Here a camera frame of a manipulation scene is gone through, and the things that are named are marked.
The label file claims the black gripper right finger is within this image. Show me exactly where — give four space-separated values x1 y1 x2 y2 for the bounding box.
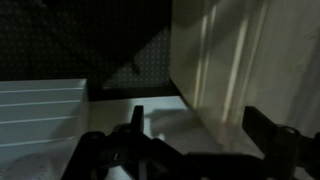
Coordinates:
241 105 320 180

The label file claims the light wooden nightstand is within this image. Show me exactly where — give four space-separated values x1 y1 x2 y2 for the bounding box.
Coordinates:
169 0 320 158

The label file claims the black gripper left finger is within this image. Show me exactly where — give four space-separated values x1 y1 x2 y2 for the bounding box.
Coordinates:
61 105 188 180

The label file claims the white finned radiator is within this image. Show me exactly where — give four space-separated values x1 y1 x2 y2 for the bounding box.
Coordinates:
0 78 90 180

